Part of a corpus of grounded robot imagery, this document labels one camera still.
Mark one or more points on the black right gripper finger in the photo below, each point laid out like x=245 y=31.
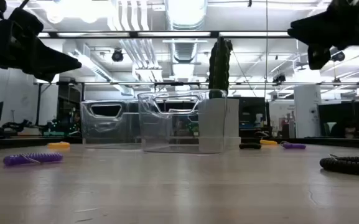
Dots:
x=318 y=57
x=325 y=29

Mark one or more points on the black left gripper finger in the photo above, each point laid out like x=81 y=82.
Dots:
x=51 y=60
x=45 y=77

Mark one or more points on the black background robot arm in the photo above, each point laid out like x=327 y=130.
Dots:
x=20 y=126

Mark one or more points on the black ceiling spotlight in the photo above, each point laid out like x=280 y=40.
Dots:
x=338 y=56
x=117 y=56

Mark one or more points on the white room column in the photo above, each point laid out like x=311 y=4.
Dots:
x=306 y=112

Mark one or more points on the person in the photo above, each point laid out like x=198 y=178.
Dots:
x=348 y=130

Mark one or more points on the clear plastic bin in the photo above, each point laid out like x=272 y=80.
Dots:
x=117 y=130
x=166 y=133

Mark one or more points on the green cactus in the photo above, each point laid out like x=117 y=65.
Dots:
x=219 y=68

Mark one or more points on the white angular plant pot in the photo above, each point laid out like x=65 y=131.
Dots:
x=232 y=124

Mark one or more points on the black overhead frame bar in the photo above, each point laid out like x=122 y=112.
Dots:
x=213 y=34

